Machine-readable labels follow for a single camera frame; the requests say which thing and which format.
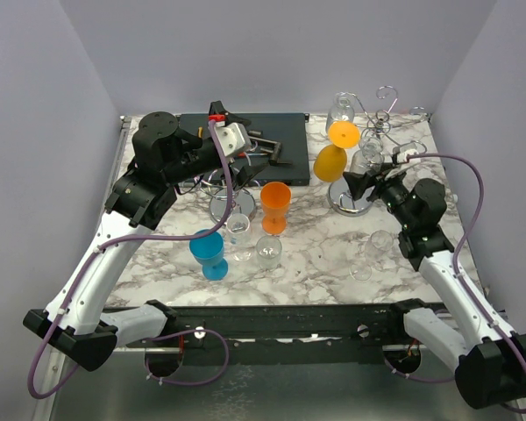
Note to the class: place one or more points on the blue plastic goblet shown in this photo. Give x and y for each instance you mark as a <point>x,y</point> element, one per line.
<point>208,251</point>

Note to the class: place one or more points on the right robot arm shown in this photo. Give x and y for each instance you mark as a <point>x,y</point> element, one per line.
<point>485,353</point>

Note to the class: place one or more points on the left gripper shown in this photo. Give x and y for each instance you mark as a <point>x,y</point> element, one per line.
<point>246,172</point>

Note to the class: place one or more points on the lying clear wine glass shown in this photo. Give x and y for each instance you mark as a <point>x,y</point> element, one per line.
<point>379,243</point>

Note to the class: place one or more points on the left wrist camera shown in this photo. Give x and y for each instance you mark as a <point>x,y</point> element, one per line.
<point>232,138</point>

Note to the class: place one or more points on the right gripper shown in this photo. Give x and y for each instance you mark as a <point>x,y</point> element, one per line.
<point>358,182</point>

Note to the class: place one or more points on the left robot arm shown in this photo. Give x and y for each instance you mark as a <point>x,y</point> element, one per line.
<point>165,155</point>

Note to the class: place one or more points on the orange plastic goblet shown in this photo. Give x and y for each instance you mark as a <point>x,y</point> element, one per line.
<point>275,199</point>

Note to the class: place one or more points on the yellow plastic goblet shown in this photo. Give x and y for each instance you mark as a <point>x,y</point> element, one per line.
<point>332,159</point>

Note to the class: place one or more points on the black mounting base rail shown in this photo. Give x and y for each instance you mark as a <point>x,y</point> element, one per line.
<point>285,334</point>

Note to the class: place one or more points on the clear stemmed glass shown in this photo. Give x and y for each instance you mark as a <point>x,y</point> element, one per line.
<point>239,234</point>

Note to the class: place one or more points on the tall chrome glass rack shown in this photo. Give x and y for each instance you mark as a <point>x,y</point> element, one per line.
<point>379,126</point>

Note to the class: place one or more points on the dark grey tray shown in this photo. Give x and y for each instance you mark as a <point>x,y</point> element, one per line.
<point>287,128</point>

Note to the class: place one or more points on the ribbed clear wine glass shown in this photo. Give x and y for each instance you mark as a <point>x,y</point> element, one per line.
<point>342,109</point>

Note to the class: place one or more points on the small chrome ring rack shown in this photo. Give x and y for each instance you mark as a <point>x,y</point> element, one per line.
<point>213,186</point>

